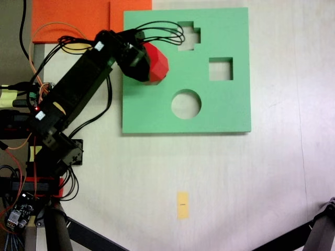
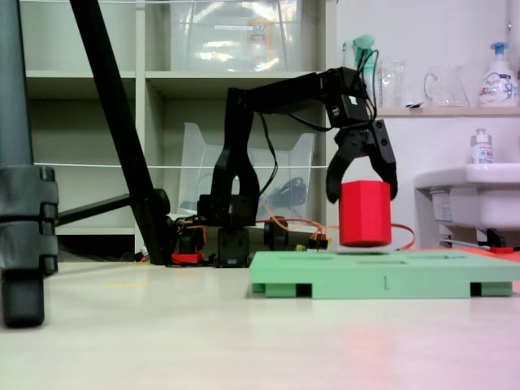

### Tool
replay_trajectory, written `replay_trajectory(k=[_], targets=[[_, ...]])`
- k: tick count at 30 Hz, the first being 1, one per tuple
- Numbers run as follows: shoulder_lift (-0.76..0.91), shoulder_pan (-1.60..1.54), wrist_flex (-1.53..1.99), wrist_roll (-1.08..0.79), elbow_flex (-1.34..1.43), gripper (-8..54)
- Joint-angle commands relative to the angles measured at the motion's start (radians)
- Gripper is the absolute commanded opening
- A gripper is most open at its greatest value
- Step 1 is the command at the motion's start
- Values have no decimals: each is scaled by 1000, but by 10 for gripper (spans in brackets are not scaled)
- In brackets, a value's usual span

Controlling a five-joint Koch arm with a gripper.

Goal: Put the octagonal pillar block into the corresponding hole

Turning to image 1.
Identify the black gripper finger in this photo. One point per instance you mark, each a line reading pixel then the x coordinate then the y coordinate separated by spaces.
pixel 138 72

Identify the red octagonal pillar block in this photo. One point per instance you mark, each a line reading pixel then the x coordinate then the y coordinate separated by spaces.
pixel 158 62

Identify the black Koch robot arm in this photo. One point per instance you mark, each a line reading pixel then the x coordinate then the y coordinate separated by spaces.
pixel 78 75

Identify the yellow tape strip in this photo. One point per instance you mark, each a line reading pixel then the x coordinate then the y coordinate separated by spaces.
pixel 76 49

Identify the green shape-sorting board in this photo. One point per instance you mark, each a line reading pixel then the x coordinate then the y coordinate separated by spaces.
pixel 222 109

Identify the yellow sticky note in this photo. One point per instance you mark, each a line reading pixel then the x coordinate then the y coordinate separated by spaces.
pixel 6 98

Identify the small yellow paper note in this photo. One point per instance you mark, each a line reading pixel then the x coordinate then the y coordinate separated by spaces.
pixel 32 154

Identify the yellow table marker tape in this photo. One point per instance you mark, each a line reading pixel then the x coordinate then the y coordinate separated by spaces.
pixel 183 205

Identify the red table clamp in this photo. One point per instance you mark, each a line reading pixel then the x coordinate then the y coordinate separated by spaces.
pixel 56 187

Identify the flat black tripod brace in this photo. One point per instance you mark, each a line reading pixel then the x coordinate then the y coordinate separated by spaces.
pixel 91 236
pixel 285 239

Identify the thick black tripod leg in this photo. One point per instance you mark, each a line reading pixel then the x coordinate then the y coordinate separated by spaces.
pixel 323 225
pixel 56 230

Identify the black power converter board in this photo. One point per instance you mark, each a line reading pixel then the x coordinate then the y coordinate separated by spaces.
pixel 19 213

